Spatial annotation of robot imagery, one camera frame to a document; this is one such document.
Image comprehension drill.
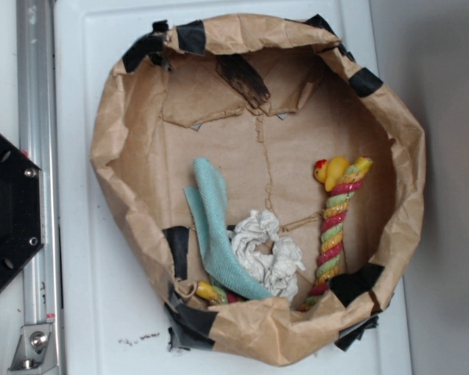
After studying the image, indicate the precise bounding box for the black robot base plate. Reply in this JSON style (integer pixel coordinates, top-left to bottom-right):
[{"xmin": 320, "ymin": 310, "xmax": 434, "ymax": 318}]
[{"xmin": 0, "ymin": 134, "xmax": 43, "ymax": 293}]

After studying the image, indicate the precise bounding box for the teal cloth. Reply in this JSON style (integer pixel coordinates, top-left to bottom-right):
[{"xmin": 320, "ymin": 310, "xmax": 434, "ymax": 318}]
[{"xmin": 184, "ymin": 158, "xmax": 272, "ymax": 300}]

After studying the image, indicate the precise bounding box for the multicolored twisted rope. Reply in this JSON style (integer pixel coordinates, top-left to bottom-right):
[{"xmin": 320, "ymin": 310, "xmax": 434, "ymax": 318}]
[{"xmin": 195, "ymin": 156, "xmax": 374, "ymax": 313}]

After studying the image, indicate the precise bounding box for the metal corner bracket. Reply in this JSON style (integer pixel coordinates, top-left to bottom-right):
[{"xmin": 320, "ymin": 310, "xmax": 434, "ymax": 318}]
[{"xmin": 7, "ymin": 323, "xmax": 57, "ymax": 374}]

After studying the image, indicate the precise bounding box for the crumpled white paper towel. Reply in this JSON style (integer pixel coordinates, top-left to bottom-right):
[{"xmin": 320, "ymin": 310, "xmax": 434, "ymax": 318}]
[{"xmin": 228, "ymin": 209, "xmax": 306, "ymax": 302}]

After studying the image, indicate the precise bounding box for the aluminium extrusion rail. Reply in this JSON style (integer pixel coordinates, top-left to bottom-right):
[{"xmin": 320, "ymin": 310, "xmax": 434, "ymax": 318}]
[{"xmin": 16, "ymin": 1, "xmax": 66, "ymax": 374}]

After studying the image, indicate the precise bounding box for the yellow rubber duck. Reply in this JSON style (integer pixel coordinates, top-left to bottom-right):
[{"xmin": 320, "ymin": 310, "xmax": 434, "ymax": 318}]
[{"xmin": 313, "ymin": 156, "xmax": 350, "ymax": 192}]

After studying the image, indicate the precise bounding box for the brown paper bag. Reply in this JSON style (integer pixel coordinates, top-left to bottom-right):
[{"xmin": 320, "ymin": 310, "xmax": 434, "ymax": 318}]
[{"xmin": 91, "ymin": 14, "xmax": 426, "ymax": 366}]

